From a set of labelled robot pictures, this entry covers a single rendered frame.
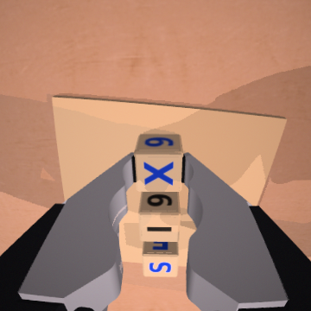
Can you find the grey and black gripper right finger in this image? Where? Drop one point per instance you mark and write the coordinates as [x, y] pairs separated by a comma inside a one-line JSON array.
[[239, 259]]

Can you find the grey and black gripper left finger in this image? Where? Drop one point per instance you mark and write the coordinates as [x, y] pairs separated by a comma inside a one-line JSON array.
[[70, 257]]

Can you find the tan flat mat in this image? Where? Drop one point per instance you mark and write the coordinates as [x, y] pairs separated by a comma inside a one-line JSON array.
[[94, 133]]

